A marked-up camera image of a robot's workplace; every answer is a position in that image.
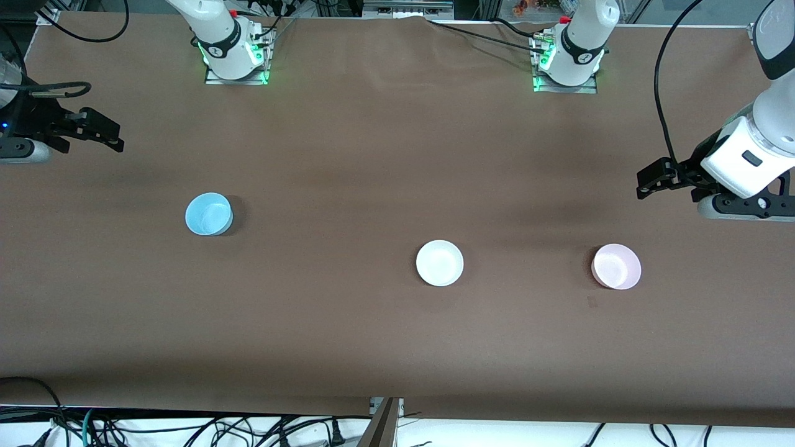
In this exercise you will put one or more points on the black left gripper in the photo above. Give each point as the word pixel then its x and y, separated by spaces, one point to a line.
pixel 690 171

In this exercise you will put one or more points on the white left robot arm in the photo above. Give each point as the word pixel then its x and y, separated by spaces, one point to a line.
pixel 767 115

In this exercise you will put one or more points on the white bowl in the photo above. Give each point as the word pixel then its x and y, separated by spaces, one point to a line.
pixel 440 263

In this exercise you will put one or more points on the brown table cover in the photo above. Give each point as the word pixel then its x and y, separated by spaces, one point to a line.
pixel 385 155

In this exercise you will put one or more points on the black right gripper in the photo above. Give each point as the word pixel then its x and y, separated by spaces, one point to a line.
pixel 38 120

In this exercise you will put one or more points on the aluminium frame rail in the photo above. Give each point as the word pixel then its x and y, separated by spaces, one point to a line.
pixel 407 7

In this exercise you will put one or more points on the pink bowl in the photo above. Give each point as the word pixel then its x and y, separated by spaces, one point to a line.
pixel 615 266

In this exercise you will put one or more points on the blue bowl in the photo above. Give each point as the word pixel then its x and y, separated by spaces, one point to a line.
pixel 208 215

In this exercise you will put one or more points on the orange objects behind table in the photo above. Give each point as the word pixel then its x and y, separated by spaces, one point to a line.
pixel 534 6

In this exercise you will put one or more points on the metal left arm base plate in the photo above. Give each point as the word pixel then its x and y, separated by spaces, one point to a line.
pixel 539 84

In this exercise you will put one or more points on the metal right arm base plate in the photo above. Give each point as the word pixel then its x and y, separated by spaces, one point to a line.
pixel 263 62

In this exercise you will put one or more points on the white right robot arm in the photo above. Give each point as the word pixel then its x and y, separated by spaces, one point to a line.
pixel 217 28

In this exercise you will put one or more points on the aluminium post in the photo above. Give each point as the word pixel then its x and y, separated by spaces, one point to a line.
pixel 380 425

